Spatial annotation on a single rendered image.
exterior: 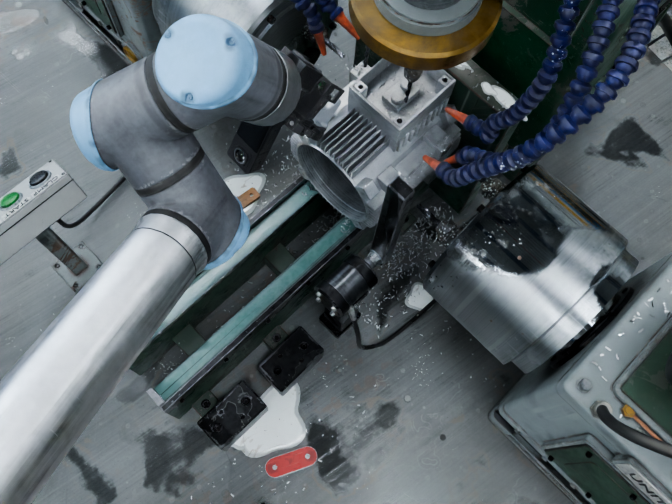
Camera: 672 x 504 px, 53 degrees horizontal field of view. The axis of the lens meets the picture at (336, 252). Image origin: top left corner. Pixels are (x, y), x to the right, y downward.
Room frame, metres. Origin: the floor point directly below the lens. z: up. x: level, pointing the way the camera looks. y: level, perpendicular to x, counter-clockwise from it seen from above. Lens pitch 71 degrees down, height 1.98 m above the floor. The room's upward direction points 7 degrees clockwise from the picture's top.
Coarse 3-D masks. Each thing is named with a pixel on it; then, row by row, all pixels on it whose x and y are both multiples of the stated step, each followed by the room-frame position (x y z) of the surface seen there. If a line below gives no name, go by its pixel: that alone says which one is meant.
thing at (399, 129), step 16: (384, 64) 0.59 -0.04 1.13; (368, 80) 0.56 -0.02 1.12; (384, 80) 0.57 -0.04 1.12; (400, 80) 0.57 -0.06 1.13; (432, 80) 0.58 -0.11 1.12; (448, 80) 0.57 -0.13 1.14; (352, 96) 0.53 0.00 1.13; (368, 96) 0.54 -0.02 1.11; (384, 96) 0.54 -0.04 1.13; (400, 96) 0.54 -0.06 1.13; (416, 96) 0.55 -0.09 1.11; (432, 96) 0.56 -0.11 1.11; (448, 96) 0.56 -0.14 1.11; (368, 112) 0.51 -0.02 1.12; (384, 112) 0.52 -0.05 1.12; (400, 112) 0.52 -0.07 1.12; (416, 112) 0.53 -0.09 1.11; (432, 112) 0.53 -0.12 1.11; (384, 128) 0.49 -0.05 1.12; (400, 128) 0.48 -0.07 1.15; (416, 128) 0.51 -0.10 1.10; (400, 144) 0.48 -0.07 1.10
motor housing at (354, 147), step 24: (336, 120) 0.52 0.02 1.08; (360, 120) 0.51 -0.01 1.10; (312, 144) 0.47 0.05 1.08; (336, 144) 0.46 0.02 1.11; (360, 144) 0.47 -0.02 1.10; (384, 144) 0.47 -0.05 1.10; (408, 144) 0.49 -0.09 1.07; (456, 144) 0.53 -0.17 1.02; (312, 168) 0.49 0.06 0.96; (336, 168) 0.50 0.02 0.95; (360, 168) 0.44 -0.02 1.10; (384, 168) 0.45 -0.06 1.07; (408, 168) 0.46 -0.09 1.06; (432, 168) 0.49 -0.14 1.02; (336, 192) 0.46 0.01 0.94; (384, 192) 0.42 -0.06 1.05; (360, 216) 0.41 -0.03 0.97
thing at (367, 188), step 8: (448, 104) 0.56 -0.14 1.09; (440, 112) 0.55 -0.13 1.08; (448, 120) 0.54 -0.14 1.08; (456, 120) 0.54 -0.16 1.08; (304, 136) 0.48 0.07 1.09; (304, 176) 0.48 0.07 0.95; (360, 184) 0.41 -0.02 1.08; (368, 184) 0.41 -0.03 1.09; (360, 192) 0.41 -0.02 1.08; (368, 192) 0.40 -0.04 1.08; (376, 192) 0.41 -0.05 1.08; (360, 224) 0.40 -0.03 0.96
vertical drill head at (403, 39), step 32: (352, 0) 0.53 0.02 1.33; (384, 0) 0.52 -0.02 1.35; (416, 0) 0.51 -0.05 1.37; (448, 0) 0.52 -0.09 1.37; (480, 0) 0.54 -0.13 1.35; (384, 32) 0.49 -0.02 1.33; (416, 32) 0.49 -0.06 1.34; (448, 32) 0.50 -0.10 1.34; (480, 32) 0.51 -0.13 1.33; (416, 64) 0.47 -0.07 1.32; (448, 64) 0.47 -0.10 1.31
